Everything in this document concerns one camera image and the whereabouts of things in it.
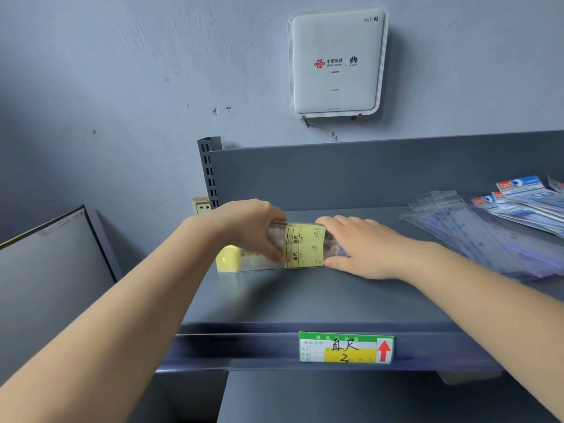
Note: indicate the person's right hand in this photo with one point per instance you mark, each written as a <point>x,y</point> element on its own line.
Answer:
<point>374,251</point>

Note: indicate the green yellow shelf price label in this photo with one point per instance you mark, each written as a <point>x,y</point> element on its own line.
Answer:
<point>348,348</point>

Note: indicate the grey shelf back panel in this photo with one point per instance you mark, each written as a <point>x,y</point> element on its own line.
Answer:
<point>374,171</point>

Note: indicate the pale wall socket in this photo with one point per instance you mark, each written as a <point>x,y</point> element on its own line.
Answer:
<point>201,207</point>

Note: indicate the person's left forearm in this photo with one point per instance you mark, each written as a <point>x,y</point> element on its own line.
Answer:
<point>110,330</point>

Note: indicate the person's left hand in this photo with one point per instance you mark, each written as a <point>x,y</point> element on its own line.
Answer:
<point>251,224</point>

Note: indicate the white wall router box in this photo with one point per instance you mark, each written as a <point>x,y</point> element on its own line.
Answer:
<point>337,39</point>

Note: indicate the person's right forearm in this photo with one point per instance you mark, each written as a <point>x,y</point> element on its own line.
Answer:
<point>493,312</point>

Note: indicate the clear purple ruler packets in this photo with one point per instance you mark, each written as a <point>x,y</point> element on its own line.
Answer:
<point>476,237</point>

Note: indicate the pile of blue set-square packets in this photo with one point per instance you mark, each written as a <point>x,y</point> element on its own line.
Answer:
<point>528,202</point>

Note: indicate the grey slotted shelf post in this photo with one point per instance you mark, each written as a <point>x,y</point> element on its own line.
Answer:
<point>210,171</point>

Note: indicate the grey leaning board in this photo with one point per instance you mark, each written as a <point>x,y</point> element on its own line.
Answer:
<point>53,295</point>

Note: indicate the yellow-label ruler packets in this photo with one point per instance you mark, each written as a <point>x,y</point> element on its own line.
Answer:
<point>304,246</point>

